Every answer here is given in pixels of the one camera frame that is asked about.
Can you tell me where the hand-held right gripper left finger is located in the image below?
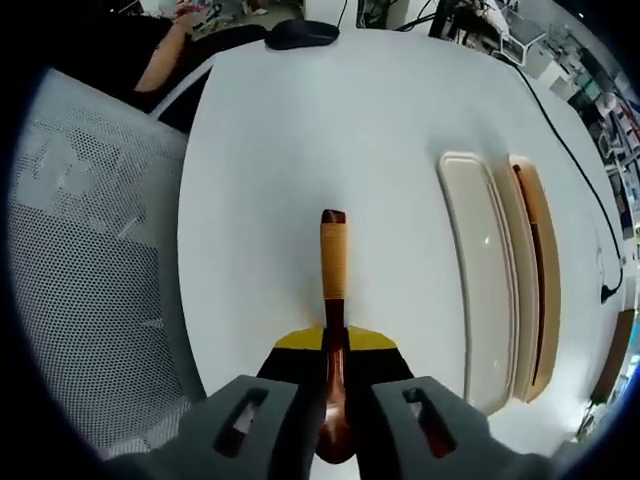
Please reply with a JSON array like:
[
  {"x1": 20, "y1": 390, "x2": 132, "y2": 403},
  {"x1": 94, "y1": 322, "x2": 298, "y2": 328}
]
[{"x1": 102, "y1": 327, "x2": 331, "y2": 480}]

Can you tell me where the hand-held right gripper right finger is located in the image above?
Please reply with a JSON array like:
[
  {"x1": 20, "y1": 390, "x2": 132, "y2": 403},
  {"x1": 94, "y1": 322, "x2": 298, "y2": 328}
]
[{"x1": 344, "y1": 325, "x2": 557, "y2": 480}]

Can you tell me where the wooden spoon utensil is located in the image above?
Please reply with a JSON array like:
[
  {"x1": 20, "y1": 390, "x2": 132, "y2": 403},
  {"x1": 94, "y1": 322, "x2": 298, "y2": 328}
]
[{"x1": 315, "y1": 208, "x2": 360, "y2": 465}]

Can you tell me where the beige cutlery case lid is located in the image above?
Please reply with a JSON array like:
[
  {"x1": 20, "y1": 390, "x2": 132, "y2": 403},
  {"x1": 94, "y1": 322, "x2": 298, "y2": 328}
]
[{"x1": 436, "y1": 151, "x2": 524, "y2": 417}]

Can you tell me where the beige cutlery case base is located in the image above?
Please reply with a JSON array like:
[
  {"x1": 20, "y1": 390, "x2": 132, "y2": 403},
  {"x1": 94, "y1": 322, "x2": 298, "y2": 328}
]
[{"x1": 505, "y1": 153, "x2": 562, "y2": 405}]

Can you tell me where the cardboard box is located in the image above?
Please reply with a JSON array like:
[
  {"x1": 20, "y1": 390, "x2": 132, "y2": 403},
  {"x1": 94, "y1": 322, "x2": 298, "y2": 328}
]
[{"x1": 592, "y1": 308, "x2": 639, "y2": 404}]

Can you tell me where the white mesh office chair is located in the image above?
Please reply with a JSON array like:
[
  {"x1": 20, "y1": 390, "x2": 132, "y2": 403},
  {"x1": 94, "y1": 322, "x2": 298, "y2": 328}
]
[{"x1": 9, "y1": 67, "x2": 212, "y2": 464}]

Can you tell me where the black computer mouse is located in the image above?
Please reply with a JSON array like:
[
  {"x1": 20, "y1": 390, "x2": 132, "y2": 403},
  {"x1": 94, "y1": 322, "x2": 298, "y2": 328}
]
[{"x1": 263, "y1": 19, "x2": 342, "y2": 52}]

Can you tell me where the black power cable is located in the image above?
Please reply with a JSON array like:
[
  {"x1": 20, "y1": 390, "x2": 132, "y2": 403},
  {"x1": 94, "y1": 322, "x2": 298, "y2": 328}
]
[{"x1": 514, "y1": 64, "x2": 625, "y2": 305}]

